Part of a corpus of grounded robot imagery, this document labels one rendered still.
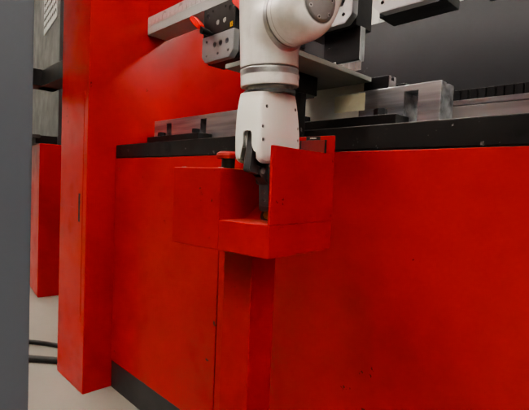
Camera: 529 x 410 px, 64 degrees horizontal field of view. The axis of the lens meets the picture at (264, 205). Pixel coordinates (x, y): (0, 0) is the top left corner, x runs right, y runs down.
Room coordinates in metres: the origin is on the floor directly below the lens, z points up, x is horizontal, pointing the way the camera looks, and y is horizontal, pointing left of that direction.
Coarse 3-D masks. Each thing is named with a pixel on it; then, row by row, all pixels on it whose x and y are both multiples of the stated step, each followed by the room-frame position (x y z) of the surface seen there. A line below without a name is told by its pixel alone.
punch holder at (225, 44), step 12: (228, 0) 1.26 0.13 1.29; (204, 12) 1.34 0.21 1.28; (216, 12) 1.29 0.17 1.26; (228, 12) 1.25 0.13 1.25; (204, 24) 1.33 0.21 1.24; (216, 24) 1.30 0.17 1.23; (228, 24) 1.25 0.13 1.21; (204, 36) 1.33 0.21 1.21; (216, 36) 1.28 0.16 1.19; (228, 36) 1.25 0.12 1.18; (204, 48) 1.33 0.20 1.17; (216, 48) 1.28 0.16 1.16; (228, 48) 1.25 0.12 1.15; (204, 60) 1.32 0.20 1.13; (216, 60) 1.29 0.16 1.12; (228, 60) 1.28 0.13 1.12
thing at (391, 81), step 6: (372, 78) 0.94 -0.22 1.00; (378, 78) 0.93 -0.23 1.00; (384, 78) 0.92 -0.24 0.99; (390, 78) 0.91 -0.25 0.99; (366, 84) 0.95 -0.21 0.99; (372, 84) 0.94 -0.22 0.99; (378, 84) 0.93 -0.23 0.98; (384, 84) 0.92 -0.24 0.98; (390, 84) 0.91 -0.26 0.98; (366, 90) 0.95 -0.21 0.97
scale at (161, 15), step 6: (186, 0) 1.41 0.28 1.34; (192, 0) 1.39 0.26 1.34; (198, 0) 1.36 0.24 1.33; (204, 0) 1.34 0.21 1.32; (174, 6) 1.46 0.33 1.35; (180, 6) 1.44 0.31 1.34; (186, 6) 1.41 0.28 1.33; (192, 6) 1.39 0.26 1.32; (162, 12) 1.52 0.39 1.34; (168, 12) 1.49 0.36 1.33; (174, 12) 1.46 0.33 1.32; (150, 18) 1.58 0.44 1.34; (156, 18) 1.54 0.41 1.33; (162, 18) 1.52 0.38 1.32; (150, 24) 1.57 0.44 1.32
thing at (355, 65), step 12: (336, 36) 1.02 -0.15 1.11; (348, 36) 0.99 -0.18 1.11; (360, 36) 0.97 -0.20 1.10; (324, 48) 1.04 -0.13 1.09; (336, 48) 1.01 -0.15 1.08; (348, 48) 0.99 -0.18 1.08; (360, 48) 0.97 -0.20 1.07; (336, 60) 1.01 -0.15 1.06; (348, 60) 0.99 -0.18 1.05; (360, 60) 0.98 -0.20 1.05
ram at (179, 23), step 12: (156, 0) 1.55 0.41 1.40; (168, 0) 1.49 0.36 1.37; (180, 0) 1.44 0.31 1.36; (216, 0) 1.30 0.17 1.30; (156, 12) 1.54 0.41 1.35; (180, 12) 1.44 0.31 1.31; (192, 12) 1.39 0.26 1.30; (156, 24) 1.54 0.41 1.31; (168, 24) 1.48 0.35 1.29; (180, 24) 1.47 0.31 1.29; (192, 24) 1.46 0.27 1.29; (156, 36) 1.59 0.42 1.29; (168, 36) 1.59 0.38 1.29
